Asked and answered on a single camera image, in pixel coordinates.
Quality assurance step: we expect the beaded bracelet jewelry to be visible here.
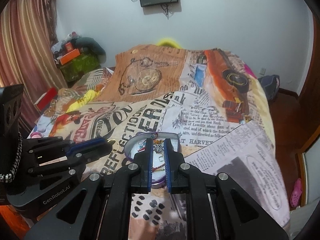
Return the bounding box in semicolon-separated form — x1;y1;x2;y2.
151;139;165;172

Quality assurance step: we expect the yellow pillow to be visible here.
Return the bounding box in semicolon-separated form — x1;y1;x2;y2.
156;38;182;49

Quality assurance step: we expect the purple heart-shaped jewelry tin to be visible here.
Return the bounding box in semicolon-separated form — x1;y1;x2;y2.
124;132;181;189

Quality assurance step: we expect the green covered side table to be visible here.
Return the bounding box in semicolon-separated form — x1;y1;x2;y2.
60;53;100;82

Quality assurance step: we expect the striped red gold curtain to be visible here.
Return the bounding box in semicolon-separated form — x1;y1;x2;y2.
1;0;67;134

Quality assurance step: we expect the dark green clothing pile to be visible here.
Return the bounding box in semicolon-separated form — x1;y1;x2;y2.
75;37;106;56

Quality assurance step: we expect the orange box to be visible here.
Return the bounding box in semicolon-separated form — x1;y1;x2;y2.
59;49;80;65

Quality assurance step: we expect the brown wooden wardrobe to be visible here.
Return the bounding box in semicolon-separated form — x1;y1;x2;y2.
268;12;320;205

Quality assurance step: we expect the white wall socket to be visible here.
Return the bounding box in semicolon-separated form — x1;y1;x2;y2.
259;68;266;76

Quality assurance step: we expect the dark blue backpack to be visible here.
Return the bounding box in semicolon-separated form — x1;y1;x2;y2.
258;75;280;101

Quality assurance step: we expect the red box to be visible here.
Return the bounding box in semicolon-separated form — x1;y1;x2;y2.
34;87;57;112

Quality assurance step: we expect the newspaper print bed cover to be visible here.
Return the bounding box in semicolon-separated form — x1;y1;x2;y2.
27;44;292;240

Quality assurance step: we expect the pink croc shoe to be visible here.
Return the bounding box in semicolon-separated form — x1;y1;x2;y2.
290;178;303;208

